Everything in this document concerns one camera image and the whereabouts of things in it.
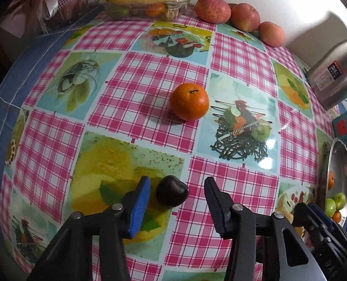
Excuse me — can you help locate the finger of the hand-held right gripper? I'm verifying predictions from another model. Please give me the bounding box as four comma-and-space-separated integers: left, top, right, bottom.
293, 203, 332, 247
310, 204, 347, 238

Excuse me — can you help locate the pink plaid fruit-print tablecloth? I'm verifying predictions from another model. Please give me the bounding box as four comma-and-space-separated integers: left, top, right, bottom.
0, 15, 347, 281

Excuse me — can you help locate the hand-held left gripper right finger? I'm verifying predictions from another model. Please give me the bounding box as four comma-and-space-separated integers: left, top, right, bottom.
204, 177, 328, 281

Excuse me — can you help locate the round stainless steel basin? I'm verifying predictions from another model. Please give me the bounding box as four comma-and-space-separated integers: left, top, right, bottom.
318, 139, 347, 232

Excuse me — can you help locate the dark purple plum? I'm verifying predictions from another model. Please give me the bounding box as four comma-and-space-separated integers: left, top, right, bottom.
156, 175, 189, 208

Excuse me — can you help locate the red apple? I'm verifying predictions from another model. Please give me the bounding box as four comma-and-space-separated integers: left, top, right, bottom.
195, 0, 231, 24
230, 3, 261, 32
258, 21, 286, 48

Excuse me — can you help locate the green apple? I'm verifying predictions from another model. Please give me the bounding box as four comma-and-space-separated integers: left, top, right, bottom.
333, 192, 346, 211

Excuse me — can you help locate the clear plastic fruit container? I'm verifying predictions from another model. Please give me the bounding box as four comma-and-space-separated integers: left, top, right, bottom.
99, 0, 194, 22

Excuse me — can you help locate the stainless steel thermos kettle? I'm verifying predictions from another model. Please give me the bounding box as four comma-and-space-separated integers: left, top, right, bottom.
306, 31, 347, 110

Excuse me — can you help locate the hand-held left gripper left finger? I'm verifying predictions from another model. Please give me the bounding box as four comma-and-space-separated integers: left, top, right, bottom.
27, 176, 151, 281

